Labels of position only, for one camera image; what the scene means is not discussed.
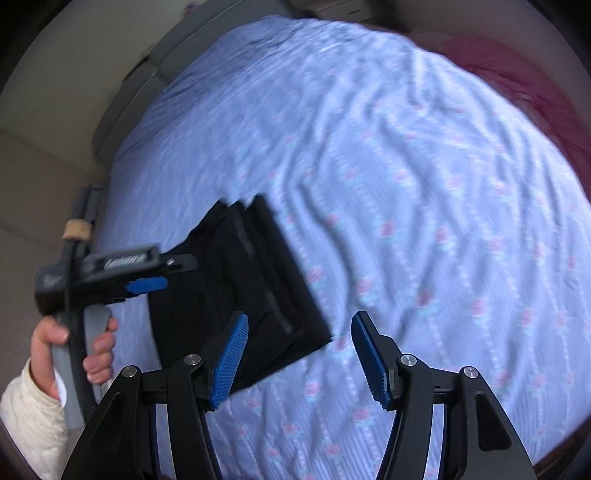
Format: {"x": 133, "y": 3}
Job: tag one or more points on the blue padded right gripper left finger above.
{"x": 225, "y": 357}

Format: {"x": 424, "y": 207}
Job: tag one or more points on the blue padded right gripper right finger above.
{"x": 378, "y": 355}

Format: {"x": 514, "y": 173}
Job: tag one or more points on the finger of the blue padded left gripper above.
{"x": 146, "y": 285}
{"x": 178, "y": 263}

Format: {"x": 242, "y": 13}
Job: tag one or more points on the black pants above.
{"x": 243, "y": 265}

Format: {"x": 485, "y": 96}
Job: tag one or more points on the cream jacket left sleeve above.
{"x": 36, "y": 424}

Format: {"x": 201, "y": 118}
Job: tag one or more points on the blue floral bed sheet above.
{"x": 405, "y": 187}

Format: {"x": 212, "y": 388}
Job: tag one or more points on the grey padded headboard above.
{"x": 173, "y": 53}

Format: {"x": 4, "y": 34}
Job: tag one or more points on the pink blanket pile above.
{"x": 524, "y": 85}

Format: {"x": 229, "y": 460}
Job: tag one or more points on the white nightstand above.
{"x": 354, "y": 11}

